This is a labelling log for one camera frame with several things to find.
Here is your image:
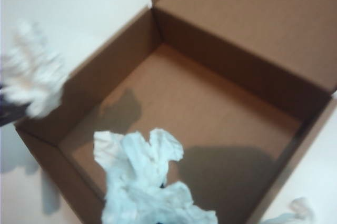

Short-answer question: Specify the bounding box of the large spiky white paper ball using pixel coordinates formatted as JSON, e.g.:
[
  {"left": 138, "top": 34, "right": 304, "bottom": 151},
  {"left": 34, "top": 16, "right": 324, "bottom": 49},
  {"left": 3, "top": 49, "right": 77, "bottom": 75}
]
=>
[{"left": 93, "top": 128, "right": 219, "bottom": 224}]

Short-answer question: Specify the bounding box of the small spiky white paper ball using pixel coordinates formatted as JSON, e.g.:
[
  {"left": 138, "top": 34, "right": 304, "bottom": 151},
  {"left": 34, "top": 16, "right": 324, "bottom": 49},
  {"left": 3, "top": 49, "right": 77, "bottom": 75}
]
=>
[{"left": 263, "top": 197, "right": 315, "bottom": 224}]

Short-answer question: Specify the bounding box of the round white paper ball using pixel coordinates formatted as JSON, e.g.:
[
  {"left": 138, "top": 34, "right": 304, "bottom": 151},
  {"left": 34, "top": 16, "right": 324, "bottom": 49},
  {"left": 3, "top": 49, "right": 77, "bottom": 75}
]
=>
[{"left": 0, "top": 20, "right": 66, "bottom": 118}]

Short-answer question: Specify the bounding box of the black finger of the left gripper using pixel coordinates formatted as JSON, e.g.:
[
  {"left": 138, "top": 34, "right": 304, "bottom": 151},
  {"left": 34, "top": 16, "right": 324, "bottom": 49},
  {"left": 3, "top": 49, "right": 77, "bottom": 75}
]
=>
[{"left": 0, "top": 84, "right": 29, "bottom": 127}]

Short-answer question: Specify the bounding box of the brown cardboard box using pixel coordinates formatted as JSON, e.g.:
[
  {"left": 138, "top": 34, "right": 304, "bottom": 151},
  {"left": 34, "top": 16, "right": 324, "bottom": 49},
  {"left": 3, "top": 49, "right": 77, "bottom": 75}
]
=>
[{"left": 14, "top": 0, "right": 337, "bottom": 224}]

